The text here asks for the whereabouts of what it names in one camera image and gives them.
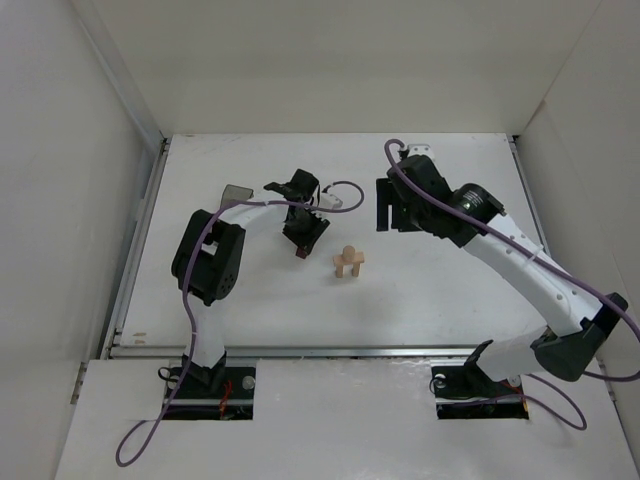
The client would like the light wooden cylinder block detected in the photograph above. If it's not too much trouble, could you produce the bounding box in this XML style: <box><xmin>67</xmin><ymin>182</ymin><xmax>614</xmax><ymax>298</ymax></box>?
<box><xmin>342</xmin><ymin>245</ymin><xmax>356</xmax><ymax>263</ymax></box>

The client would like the wooden block numbered 55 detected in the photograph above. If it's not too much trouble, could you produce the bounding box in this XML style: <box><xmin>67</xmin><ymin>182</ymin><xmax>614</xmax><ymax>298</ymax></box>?
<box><xmin>333</xmin><ymin>252</ymin><xmax>365</xmax><ymax>267</ymax></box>

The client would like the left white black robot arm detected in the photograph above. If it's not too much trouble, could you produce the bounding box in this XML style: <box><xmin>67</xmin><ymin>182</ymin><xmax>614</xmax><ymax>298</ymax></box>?
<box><xmin>171</xmin><ymin>169</ymin><xmax>329</xmax><ymax>393</ymax></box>

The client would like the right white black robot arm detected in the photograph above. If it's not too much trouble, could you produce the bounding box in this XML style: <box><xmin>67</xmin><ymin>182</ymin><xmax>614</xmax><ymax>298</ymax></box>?
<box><xmin>376</xmin><ymin>145</ymin><xmax>628</xmax><ymax>389</ymax></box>

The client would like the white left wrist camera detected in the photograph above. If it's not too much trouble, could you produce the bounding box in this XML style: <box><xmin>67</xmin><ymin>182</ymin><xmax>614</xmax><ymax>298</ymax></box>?
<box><xmin>318</xmin><ymin>192</ymin><xmax>343</xmax><ymax>211</ymax></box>

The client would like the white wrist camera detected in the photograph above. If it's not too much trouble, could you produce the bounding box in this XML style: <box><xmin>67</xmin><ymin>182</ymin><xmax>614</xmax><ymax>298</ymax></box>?
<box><xmin>406</xmin><ymin>144</ymin><xmax>435</xmax><ymax>161</ymax></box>
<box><xmin>318</xmin><ymin>192</ymin><xmax>343</xmax><ymax>211</ymax></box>

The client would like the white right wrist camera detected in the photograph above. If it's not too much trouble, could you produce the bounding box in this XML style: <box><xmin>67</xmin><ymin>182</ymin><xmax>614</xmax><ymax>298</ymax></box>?
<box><xmin>406</xmin><ymin>144</ymin><xmax>435</xmax><ymax>161</ymax></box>

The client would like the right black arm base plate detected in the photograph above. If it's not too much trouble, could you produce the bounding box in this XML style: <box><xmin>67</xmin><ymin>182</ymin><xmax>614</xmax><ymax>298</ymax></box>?
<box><xmin>431</xmin><ymin>365</ymin><xmax>522</xmax><ymax>400</ymax></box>

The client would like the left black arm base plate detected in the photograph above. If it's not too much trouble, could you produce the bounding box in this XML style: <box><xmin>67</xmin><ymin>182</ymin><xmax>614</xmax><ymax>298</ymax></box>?
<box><xmin>175</xmin><ymin>361</ymin><xmax>256</xmax><ymax>400</ymax></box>

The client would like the aluminium rail frame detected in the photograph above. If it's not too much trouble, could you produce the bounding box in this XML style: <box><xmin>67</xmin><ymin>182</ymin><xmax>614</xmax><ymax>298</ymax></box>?
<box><xmin>114</xmin><ymin>133</ymin><xmax>544</xmax><ymax>356</ymax></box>

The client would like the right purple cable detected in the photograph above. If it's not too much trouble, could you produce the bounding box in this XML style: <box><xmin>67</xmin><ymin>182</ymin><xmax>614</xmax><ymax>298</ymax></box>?
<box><xmin>382</xmin><ymin>138</ymin><xmax>640</xmax><ymax>431</ymax></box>

